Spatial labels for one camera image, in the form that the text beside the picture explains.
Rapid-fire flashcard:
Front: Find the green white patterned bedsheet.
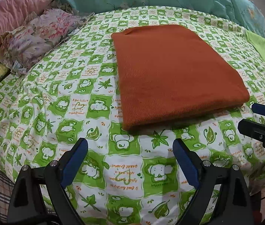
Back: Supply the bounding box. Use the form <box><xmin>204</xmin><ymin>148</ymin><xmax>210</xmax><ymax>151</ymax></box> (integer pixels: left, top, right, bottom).
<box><xmin>0</xmin><ymin>6</ymin><xmax>265</xmax><ymax>224</ymax></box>

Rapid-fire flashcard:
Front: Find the orange knitted sweater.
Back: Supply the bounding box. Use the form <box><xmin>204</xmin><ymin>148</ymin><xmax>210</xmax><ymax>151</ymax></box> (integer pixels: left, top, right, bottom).
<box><xmin>112</xmin><ymin>24</ymin><xmax>249</xmax><ymax>131</ymax></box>

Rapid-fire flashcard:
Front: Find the purple floral pillow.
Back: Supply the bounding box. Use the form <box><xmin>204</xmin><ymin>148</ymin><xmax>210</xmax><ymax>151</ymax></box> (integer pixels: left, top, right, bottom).
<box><xmin>0</xmin><ymin>1</ymin><xmax>94</xmax><ymax>76</ymax></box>

